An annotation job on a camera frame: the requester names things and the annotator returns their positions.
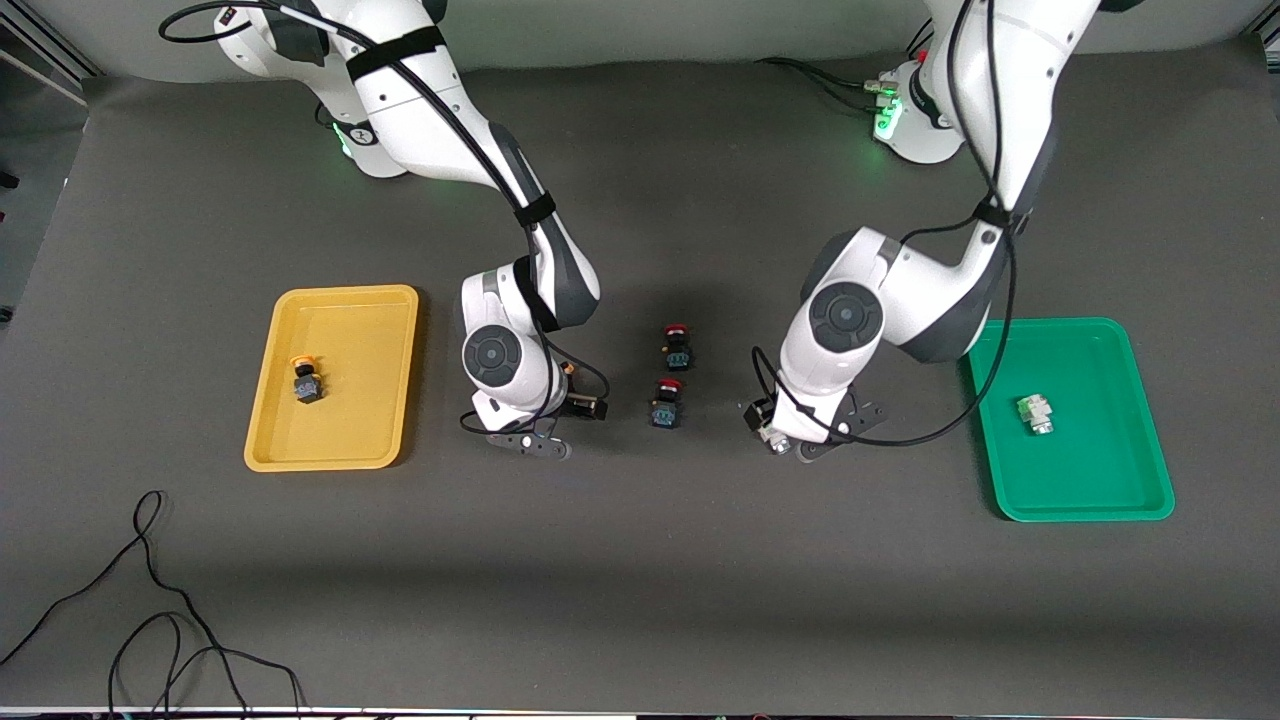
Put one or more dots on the green push button orange block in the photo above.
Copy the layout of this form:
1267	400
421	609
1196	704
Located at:
1035	413

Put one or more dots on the red push button switch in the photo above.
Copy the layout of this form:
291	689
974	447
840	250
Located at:
665	410
678	355

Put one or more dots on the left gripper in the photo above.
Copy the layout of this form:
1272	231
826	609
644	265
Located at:
757	414

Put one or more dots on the yellow plastic tray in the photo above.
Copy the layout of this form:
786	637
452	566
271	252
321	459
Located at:
350	420

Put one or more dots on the green plastic tray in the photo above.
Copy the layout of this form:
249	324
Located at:
1090	460

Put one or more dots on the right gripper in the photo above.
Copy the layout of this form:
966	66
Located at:
580	407

